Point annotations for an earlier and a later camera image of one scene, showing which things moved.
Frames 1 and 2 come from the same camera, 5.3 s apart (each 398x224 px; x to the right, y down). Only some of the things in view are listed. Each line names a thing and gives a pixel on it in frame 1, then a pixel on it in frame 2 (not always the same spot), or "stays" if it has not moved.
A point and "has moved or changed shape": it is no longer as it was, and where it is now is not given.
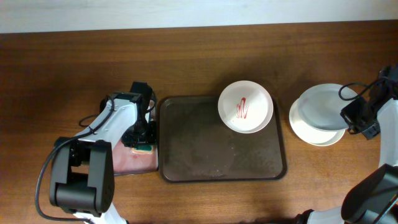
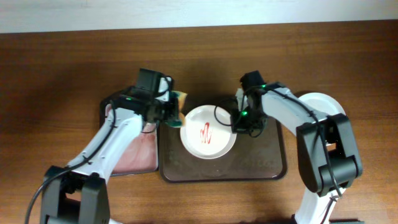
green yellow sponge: (143, 149) → (177, 102)
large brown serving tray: (194, 144) stays
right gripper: (346, 112) → (237, 127)
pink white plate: (245, 107) has moved or changed shape
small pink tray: (125, 161) stays
